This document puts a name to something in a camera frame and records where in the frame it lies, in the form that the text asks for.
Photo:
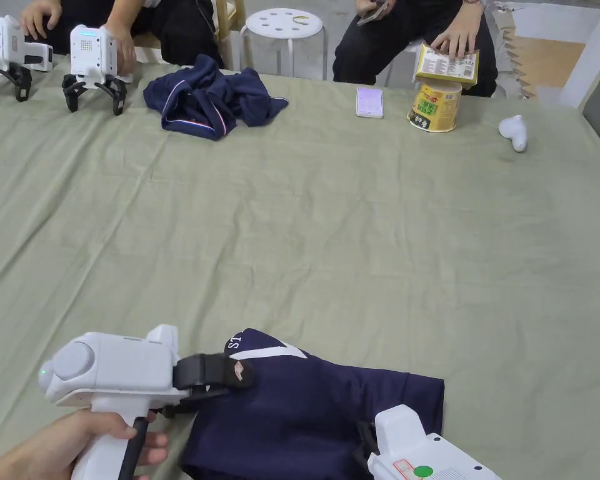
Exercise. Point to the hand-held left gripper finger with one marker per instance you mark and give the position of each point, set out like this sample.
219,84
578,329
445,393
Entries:
200,399
225,372

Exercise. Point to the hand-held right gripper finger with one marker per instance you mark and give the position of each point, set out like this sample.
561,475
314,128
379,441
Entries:
364,442

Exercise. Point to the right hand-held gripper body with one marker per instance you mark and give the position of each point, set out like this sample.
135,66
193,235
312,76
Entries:
420,450

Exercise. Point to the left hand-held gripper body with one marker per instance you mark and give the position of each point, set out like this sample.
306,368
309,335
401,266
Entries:
120,367

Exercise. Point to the dark blue shirt white stripe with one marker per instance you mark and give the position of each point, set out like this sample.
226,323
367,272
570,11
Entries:
290,420

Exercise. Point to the person's left hand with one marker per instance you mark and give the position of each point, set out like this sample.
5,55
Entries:
35,450

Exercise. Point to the bed with pale green sheet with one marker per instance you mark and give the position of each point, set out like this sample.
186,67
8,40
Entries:
300,225

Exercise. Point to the dark blue bunched garment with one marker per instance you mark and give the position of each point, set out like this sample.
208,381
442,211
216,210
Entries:
215,97

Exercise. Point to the white smartphone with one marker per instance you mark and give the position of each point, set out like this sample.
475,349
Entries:
369,102

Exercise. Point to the spare white hand-held gripper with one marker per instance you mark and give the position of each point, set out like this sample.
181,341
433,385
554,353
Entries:
5,42
92,52

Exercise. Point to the white hand controller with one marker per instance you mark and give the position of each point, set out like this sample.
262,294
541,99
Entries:
514,130

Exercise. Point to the yellow instant noodle cup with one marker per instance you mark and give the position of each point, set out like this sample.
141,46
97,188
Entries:
435,107

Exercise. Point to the yellow rubber band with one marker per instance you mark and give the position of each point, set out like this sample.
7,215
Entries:
300,19

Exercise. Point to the yellow flat food box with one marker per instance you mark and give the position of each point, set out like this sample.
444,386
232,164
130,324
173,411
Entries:
447,67

